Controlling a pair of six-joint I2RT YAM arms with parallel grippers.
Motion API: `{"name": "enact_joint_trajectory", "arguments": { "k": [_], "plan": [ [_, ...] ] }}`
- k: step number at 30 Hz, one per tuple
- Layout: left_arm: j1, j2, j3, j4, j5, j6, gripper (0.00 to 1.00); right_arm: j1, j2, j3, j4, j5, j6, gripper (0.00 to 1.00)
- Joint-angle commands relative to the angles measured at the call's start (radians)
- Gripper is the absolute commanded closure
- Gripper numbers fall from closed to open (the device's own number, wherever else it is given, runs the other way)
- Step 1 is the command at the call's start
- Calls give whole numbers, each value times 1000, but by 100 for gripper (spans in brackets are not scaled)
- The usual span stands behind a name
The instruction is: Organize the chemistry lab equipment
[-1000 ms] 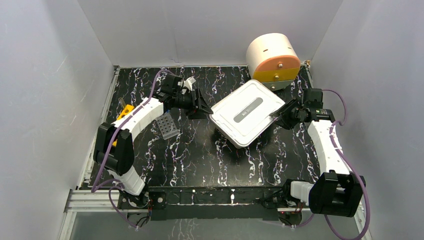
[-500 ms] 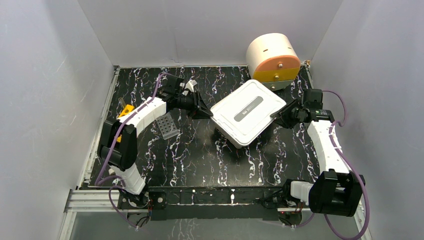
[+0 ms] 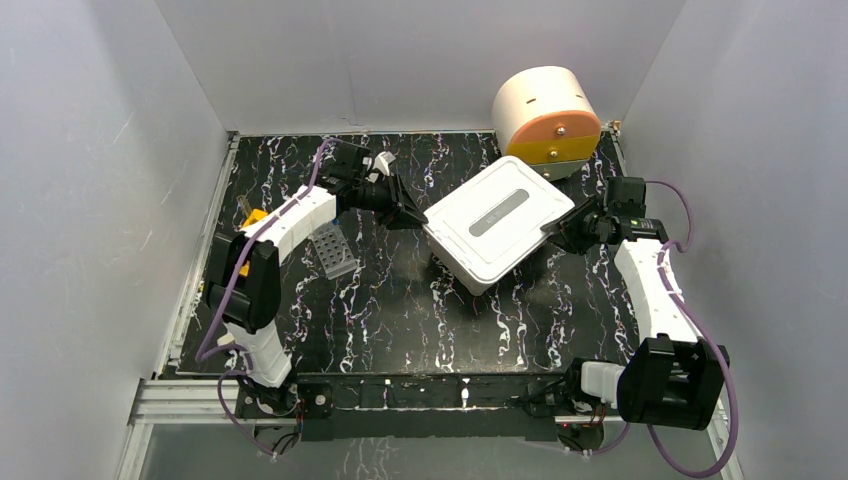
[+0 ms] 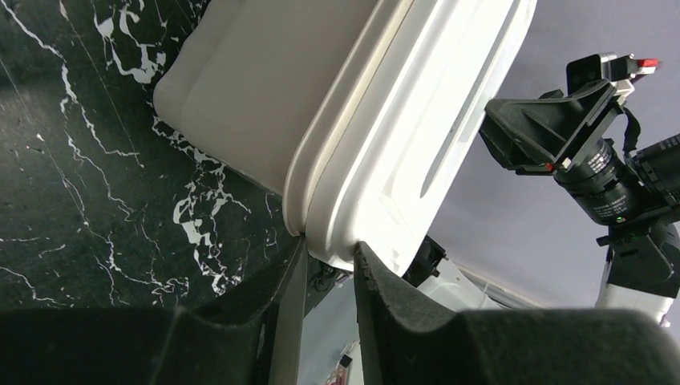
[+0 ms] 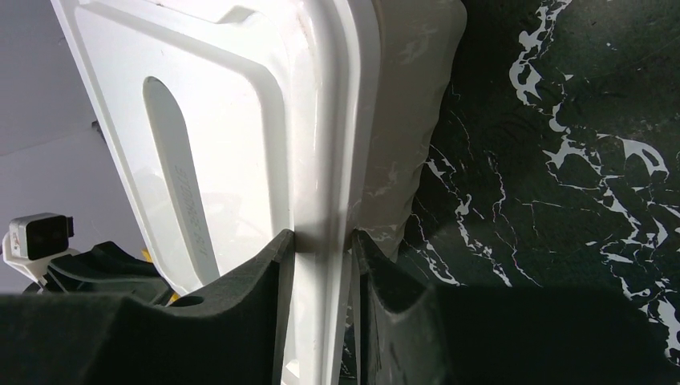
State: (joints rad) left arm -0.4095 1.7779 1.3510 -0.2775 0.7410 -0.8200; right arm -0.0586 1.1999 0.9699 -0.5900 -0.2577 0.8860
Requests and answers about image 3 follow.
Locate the clear plastic tube rack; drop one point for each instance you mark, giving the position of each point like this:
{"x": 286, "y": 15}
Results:
{"x": 333, "y": 251}

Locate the white bin lid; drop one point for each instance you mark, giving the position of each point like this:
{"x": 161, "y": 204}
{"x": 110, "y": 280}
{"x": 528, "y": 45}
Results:
{"x": 498, "y": 211}

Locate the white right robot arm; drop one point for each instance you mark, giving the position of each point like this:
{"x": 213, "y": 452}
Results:
{"x": 674, "y": 378}

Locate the cream cylindrical drawer cabinet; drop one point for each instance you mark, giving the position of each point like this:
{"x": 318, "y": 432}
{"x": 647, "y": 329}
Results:
{"x": 542, "y": 116}

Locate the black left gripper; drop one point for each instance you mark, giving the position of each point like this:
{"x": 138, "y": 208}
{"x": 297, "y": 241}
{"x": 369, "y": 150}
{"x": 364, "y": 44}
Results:
{"x": 395, "y": 201}

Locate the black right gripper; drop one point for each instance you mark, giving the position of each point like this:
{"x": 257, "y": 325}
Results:
{"x": 563, "y": 223}

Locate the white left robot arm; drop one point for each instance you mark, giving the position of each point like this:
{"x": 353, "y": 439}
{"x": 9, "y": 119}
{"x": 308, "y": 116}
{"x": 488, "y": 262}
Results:
{"x": 242, "y": 283}

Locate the white plastic bin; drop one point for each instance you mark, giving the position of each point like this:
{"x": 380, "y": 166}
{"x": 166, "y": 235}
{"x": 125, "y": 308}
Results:
{"x": 475, "y": 274}

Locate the aluminium frame rail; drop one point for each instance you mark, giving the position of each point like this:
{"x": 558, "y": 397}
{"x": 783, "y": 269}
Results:
{"x": 186, "y": 401}

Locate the yellow test tube rack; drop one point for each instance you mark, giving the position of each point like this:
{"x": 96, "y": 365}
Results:
{"x": 255, "y": 220}

